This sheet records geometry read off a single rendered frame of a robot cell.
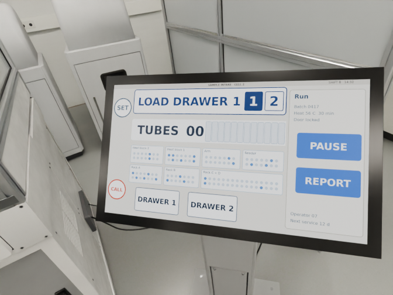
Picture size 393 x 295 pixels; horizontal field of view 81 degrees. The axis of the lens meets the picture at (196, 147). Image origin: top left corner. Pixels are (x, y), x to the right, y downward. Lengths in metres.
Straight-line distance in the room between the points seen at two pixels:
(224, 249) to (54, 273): 0.56
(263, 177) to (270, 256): 1.15
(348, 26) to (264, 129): 0.67
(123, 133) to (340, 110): 0.41
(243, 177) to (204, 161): 0.08
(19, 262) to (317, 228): 0.78
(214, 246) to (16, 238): 0.53
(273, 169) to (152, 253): 1.27
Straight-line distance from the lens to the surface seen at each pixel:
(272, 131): 0.43
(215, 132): 0.44
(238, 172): 0.43
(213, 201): 0.44
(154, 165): 0.47
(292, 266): 1.55
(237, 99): 0.44
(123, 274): 1.60
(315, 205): 0.45
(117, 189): 0.51
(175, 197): 0.46
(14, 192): 0.71
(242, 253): 0.71
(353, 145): 0.46
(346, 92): 0.47
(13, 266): 0.90
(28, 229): 0.78
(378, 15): 0.99
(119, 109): 0.52
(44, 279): 0.97
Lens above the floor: 1.34
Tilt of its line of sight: 36 degrees down
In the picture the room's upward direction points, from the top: 7 degrees counter-clockwise
